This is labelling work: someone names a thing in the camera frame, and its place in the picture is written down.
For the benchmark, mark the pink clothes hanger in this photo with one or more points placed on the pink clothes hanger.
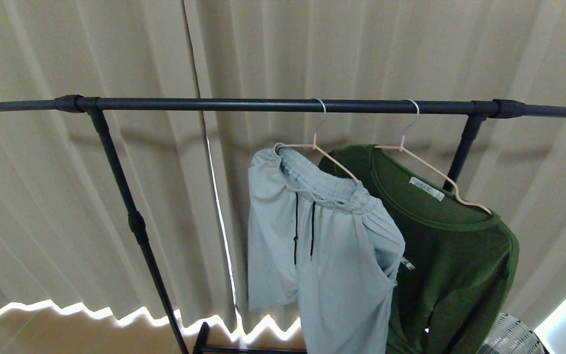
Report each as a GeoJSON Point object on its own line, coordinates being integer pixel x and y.
{"type": "Point", "coordinates": [425, 166]}
{"type": "Point", "coordinates": [334, 162]}

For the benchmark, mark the pale grey shorts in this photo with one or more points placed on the pale grey shorts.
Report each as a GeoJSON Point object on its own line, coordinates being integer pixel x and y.
{"type": "Point", "coordinates": [342, 270]}

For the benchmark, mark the green long-sleeved shirt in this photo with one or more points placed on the green long-sleeved shirt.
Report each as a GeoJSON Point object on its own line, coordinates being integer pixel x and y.
{"type": "Point", "coordinates": [460, 270]}

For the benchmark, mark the black clothes rack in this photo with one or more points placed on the black clothes rack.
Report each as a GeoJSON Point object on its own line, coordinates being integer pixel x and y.
{"type": "Point", "coordinates": [214, 104]}

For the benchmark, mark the white laundry basket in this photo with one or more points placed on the white laundry basket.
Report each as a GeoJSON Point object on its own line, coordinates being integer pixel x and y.
{"type": "Point", "coordinates": [509, 337]}

